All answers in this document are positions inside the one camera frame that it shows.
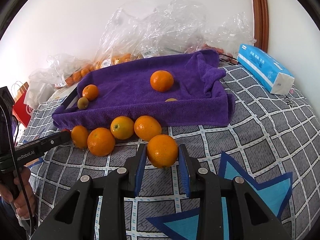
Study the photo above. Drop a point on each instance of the small red fruit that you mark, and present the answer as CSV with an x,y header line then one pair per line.
x,y
65,130

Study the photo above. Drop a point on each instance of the wooden door frame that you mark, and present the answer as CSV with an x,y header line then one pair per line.
x,y
260,12

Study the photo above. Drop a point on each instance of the wrinkled clear plastic bag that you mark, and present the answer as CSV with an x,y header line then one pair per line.
x,y
225,32

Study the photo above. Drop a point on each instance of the orange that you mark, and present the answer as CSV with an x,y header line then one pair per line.
x,y
147,128
101,141
162,154
90,92
80,136
161,80
122,127

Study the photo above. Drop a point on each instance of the fruit print mat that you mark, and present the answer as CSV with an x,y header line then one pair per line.
x,y
62,91

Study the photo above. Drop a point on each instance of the crumpled clear plastic bag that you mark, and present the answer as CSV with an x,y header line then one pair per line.
x,y
65,60

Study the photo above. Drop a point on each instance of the red paper bag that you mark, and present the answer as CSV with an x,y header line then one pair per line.
x,y
22,110

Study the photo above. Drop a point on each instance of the pile of bagged mandarins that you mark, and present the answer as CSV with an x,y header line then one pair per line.
x,y
83,71

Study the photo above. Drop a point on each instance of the grey checked tablecloth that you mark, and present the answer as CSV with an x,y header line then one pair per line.
x,y
250,130

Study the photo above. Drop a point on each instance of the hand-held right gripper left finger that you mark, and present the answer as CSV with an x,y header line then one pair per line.
x,y
140,170

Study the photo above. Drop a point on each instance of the pile of bagged red fruits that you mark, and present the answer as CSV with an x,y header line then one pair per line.
x,y
220,51

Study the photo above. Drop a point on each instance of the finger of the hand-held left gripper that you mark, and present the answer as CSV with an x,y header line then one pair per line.
x,y
56,140

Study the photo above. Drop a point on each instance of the labelled clear plastic bag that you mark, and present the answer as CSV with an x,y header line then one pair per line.
x,y
140,30

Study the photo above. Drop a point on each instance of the pile of bagged small oranges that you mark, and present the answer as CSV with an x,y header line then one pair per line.
x,y
117,60

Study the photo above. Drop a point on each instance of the person's left hand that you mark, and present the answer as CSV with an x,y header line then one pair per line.
x,y
26,192

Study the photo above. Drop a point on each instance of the small yellow-green fruit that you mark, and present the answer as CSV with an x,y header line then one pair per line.
x,y
82,103

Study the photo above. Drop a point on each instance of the white plastic bag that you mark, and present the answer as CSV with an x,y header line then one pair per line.
x,y
40,85

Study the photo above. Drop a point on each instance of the small yellow-orange fruit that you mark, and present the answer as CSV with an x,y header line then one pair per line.
x,y
171,100

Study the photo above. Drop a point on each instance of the blue tissue pack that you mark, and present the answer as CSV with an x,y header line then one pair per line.
x,y
265,67

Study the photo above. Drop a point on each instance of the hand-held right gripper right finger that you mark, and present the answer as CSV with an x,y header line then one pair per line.
x,y
184,172

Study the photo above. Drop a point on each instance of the purple towel-lined tray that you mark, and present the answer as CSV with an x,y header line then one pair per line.
x,y
130,85

